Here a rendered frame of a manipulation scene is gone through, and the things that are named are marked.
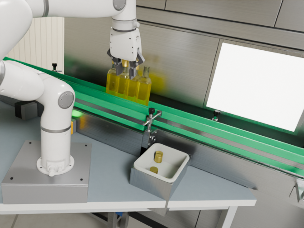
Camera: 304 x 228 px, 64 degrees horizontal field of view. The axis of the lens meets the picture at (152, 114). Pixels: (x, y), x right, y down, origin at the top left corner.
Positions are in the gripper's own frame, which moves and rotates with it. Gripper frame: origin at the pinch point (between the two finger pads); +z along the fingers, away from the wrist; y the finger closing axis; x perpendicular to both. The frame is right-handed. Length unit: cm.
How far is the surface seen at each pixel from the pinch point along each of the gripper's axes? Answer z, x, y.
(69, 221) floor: 119, 10, 43
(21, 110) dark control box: 37, 3, 63
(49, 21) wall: 59, -171, 227
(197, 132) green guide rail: 32.1, -18.5, -25.4
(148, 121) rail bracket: 24.5, -6.6, -6.3
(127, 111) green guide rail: 26.2, -9.8, 6.1
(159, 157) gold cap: 40.2, -3.7, -13.4
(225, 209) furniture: 57, -5, -47
